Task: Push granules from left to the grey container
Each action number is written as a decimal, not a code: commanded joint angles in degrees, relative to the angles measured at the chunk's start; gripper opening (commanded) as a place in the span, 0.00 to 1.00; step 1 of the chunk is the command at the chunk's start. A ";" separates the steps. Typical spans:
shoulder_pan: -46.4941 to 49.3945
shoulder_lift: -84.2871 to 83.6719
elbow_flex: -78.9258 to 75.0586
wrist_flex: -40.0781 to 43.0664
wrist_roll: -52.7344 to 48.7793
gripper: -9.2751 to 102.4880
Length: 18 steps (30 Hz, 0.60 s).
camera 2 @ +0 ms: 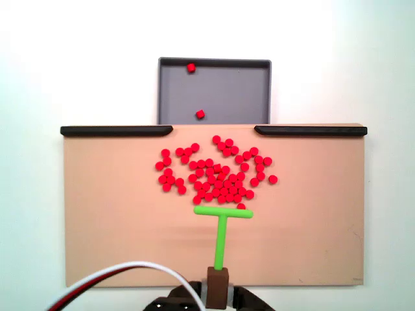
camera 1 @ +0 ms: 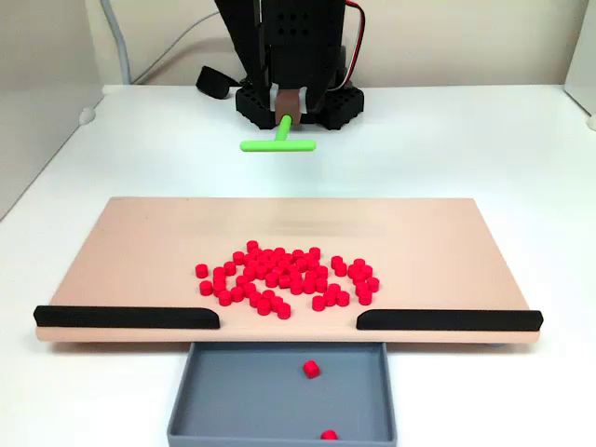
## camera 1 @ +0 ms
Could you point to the small white blob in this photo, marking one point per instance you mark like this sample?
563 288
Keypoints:
592 122
86 115

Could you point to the red cylindrical granule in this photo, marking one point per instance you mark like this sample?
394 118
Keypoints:
318 303
206 288
252 246
263 306
201 270
237 293
225 298
330 298
219 273
229 267
284 310
336 262
238 258
315 253
358 264
329 435
343 298
311 369

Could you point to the black board edge rail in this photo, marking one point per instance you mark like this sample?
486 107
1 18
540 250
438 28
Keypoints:
121 317
447 320

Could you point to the beige flat board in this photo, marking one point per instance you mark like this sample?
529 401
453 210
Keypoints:
139 256

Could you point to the heap of red granules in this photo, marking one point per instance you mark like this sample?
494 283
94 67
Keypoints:
279 274

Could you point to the green T-shaped pusher tool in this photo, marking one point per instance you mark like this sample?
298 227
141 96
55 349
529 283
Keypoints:
279 145

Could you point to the white box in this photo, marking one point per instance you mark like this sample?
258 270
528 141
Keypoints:
584 56

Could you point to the grey container tray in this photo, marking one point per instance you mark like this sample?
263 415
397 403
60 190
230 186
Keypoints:
242 396

